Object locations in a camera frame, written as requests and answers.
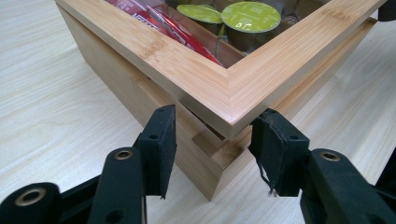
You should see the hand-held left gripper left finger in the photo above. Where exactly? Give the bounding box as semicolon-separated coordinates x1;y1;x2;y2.
88;104;177;224

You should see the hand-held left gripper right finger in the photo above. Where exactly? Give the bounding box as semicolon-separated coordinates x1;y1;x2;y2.
247;107;396;224

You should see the wooden box with glass lid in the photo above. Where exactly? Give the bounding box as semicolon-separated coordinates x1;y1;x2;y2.
54;0;388;202

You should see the group of dark capsules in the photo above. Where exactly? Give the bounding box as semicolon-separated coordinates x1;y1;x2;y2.
274;0;332;29

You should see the stack of red sachets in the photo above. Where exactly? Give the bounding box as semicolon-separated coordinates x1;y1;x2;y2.
105;0;224;67

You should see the green lidded capsule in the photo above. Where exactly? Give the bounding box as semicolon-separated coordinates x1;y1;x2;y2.
220;1;282;54
176;3;224;35

